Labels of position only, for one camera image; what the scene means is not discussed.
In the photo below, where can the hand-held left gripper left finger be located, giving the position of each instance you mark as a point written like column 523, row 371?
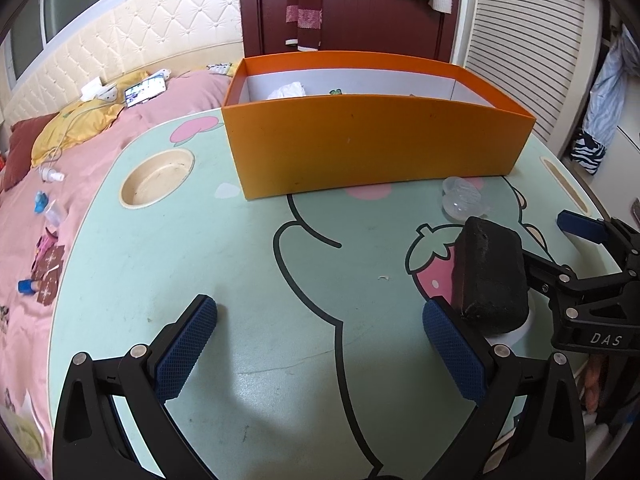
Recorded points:
column 187, row 347

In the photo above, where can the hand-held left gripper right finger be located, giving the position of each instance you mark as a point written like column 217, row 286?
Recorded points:
column 455, row 355

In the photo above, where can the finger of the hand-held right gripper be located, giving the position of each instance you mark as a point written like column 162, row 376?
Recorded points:
column 580, row 225
column 550, row 275

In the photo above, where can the black sponge block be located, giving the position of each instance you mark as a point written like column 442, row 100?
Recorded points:
column 490, row 275

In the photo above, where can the clear heart-shaped container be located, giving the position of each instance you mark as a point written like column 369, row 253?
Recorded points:
column 465, row 205

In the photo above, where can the orange cardboard box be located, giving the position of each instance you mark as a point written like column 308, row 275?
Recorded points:
column 375, row 145

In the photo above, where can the zebra print cloth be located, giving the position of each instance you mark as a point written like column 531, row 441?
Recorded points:
column 589, row 152

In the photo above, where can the blue striped shirt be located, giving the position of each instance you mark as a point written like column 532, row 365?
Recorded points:
column 610, row 90

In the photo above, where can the brown patterned cards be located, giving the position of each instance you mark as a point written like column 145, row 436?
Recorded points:
column 49, row 272

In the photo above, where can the white louvred closet door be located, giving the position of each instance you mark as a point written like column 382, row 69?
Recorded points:
column 525, row 50

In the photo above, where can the small clear bottle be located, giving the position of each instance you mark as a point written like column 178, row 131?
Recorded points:
column 56, row 212

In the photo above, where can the small blue toy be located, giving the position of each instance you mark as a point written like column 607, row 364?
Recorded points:
column 40, row 202

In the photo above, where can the small white spray bottle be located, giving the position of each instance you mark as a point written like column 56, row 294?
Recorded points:
column 52, row 175

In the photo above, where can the pink blanket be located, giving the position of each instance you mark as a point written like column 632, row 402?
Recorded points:
column 165, row 110

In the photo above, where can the yellow pillow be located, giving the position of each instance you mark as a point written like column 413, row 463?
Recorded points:
column 85, row 125

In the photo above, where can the dark red pillow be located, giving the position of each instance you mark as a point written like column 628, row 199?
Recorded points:
column 25, row 150

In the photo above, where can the smartphone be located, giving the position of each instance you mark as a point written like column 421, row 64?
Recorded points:
column 145, row 91

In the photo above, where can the white charger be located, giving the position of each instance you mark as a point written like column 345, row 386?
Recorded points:
column 100, row 91

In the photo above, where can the white crumpled tissue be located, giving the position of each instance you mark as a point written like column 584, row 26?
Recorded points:
column 290, row 91

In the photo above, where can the dark red door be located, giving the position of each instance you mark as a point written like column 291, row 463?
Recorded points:
column 360, row 10

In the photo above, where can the cream tufted headboard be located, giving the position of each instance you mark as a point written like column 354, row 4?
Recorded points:
column 150, row 30

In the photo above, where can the red striped scarf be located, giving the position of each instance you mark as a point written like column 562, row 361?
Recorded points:
column 304, row 5

